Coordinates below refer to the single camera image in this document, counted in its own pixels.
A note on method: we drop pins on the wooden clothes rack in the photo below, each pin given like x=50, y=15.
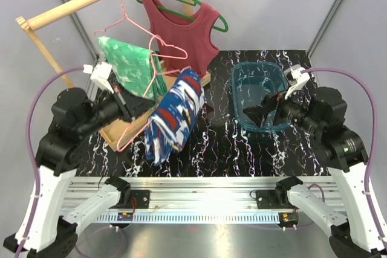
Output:
x=117, y=131

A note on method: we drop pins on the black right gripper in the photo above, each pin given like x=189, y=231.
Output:
x=258, y=114

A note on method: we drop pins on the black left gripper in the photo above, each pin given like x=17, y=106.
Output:
x=131, y=106

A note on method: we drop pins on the teal transparent plastic bin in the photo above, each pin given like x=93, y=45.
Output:
x=251, y=82

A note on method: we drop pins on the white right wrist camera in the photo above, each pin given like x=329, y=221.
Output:
x=296, y=78

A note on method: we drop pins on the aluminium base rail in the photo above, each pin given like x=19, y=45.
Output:
x=192, y=200

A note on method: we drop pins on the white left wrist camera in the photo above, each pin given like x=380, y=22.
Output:
x=99, y=75

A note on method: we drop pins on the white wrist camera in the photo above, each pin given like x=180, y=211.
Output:
x=296, y=78
x=99, y=75

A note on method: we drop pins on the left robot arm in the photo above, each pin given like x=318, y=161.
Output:
x=44, y=231

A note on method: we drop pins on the blue patterned trousers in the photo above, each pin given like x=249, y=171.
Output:
x=174, y=118

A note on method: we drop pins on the green plastic hanger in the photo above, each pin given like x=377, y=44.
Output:
x=187, y=1

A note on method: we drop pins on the maroon tank top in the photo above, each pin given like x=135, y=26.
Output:
x=189, y=39

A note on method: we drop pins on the green tie-dye trousers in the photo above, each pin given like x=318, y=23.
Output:
x=133, y=68

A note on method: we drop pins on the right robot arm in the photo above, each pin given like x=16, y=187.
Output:
x=342, y=152

